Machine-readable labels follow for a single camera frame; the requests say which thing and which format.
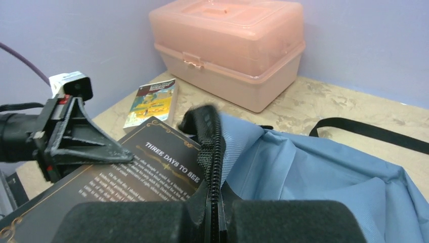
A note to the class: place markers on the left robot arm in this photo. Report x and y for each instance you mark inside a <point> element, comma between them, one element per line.
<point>16,123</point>

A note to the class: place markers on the blue backpack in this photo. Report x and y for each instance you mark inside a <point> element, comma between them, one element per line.
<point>263,164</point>

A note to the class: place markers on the black book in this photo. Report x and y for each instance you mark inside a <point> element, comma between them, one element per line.
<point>164,168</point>

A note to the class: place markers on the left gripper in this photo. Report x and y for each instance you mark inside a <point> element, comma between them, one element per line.
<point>63,135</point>

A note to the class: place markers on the pink plastic storage box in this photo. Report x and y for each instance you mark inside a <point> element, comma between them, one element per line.
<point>245,52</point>

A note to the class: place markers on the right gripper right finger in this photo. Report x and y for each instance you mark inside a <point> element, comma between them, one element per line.
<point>292,221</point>

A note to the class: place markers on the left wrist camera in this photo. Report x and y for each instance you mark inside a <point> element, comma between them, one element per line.
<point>76,84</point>

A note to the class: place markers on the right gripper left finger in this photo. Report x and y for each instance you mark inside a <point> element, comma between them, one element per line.
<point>156,221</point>

